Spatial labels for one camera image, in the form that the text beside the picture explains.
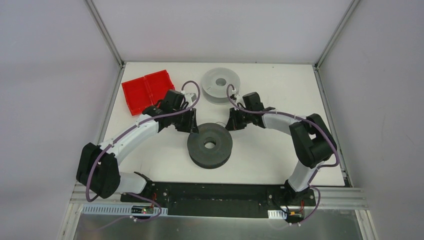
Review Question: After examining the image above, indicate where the dark grey spool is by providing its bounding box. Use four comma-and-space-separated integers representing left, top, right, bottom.
187, 123, 233, 169

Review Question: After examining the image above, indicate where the white perforated spool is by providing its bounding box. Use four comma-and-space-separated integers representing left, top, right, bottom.
200, 67, 241, 105

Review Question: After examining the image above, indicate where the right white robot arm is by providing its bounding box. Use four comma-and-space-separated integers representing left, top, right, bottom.
225, 92, 337, 205

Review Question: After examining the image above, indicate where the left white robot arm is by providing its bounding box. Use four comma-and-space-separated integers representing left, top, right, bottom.
76, 89, 199, 203

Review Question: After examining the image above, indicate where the red plastic bin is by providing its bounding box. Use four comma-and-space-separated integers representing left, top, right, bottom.
121, 70, 175, 116

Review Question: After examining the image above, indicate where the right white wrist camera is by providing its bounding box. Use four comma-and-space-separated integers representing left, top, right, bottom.
230, 89, 244, 106

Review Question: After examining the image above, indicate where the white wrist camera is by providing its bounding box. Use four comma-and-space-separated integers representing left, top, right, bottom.
181, 90, 197, 110
230, 89, 244, 106

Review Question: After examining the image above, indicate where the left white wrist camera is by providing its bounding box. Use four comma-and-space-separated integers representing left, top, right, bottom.
181, 90, 197, 110

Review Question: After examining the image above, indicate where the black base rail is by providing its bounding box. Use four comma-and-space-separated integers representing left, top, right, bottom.
140, 182, 316, 219

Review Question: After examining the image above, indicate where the right white cable duct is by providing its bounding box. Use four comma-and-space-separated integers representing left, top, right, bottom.
267, 210, 287, 220

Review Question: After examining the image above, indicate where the white cable duct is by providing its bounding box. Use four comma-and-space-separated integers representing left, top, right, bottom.
267, 210, 287, 220
81, 204, 168, 217

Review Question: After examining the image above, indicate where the left white cable duct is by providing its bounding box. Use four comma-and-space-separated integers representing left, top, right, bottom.
81, 204, 168, 217

